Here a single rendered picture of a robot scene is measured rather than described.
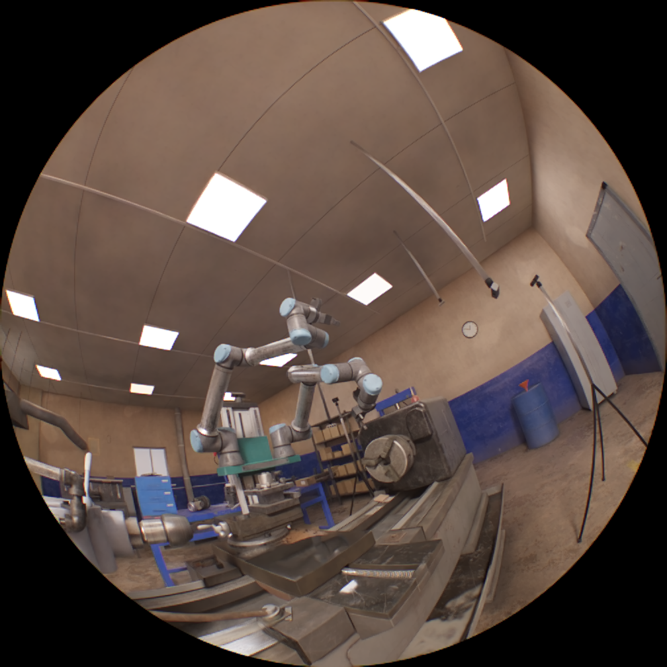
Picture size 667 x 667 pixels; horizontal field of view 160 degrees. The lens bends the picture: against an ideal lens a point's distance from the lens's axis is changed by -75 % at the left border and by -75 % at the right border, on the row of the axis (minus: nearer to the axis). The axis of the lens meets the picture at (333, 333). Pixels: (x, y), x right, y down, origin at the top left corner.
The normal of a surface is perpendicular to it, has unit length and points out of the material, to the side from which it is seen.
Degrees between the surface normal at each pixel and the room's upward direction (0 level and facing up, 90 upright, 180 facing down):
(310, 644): 90
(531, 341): 90
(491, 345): 90
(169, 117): 180
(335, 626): 90
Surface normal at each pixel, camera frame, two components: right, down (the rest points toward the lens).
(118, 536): 0.70, -0.58
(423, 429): -0.64, -0.18
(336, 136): 0.29, 0.84
